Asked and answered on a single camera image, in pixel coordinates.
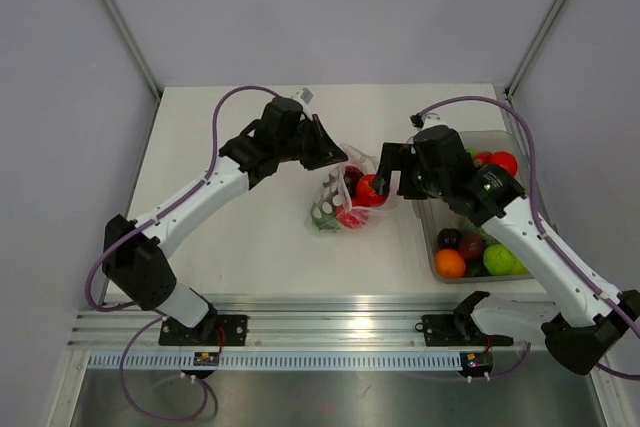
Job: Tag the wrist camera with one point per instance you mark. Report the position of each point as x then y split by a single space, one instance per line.
422 122
303 96

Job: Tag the green bell pepper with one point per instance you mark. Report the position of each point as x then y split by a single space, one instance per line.
324 222

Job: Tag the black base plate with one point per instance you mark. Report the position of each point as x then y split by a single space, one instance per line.
227 330
451 330

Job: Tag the aluminium mounting rail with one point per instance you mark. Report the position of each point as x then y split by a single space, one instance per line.
290 323

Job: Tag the orange fruit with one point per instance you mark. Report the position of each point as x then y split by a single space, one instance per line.
450 264

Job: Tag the white slotted cable duct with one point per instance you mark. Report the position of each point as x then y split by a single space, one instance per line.
230 360

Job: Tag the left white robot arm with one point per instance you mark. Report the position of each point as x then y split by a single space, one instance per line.
138 252

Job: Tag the clear dotted zip bag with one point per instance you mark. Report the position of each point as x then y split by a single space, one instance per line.
345 201

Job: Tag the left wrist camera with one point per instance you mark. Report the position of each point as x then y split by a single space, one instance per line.
303 96

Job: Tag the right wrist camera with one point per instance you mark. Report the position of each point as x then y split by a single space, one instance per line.
422 122

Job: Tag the aluminium frame post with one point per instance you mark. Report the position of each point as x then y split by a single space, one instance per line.
129 42
535 46

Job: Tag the small red tomato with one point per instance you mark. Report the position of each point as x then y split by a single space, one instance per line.
353 218

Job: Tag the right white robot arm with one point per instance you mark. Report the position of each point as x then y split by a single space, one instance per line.
589 314

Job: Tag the left aluminium frame post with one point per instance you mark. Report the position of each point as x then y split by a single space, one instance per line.
129 42

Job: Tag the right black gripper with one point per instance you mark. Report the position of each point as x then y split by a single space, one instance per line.
398 157

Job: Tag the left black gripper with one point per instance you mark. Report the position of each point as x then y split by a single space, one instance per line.
326 152

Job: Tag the dark avocado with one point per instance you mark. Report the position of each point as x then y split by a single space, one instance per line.
448 238

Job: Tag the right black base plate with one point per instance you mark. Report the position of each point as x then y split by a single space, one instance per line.
451 330

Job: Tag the lime green fruit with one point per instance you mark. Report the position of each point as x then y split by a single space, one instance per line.
498 260

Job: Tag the dark purple plum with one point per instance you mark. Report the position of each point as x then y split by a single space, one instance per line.
471 246

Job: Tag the dark grape bunch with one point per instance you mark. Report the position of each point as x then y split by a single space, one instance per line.
351 177

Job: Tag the clear plastic food bin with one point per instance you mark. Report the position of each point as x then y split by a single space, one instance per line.
435 215

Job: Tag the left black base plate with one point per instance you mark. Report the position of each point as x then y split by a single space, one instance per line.
227 330

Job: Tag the right aluminium frame post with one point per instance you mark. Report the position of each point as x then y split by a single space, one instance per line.
535 46

